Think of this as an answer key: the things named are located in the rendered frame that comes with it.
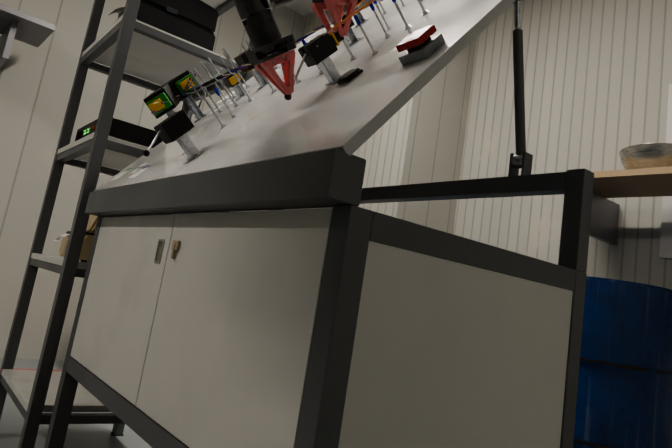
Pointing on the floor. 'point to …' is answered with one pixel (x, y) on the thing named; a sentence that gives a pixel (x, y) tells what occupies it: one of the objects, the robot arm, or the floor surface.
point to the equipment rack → (107, 148)
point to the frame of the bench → (341, 326)
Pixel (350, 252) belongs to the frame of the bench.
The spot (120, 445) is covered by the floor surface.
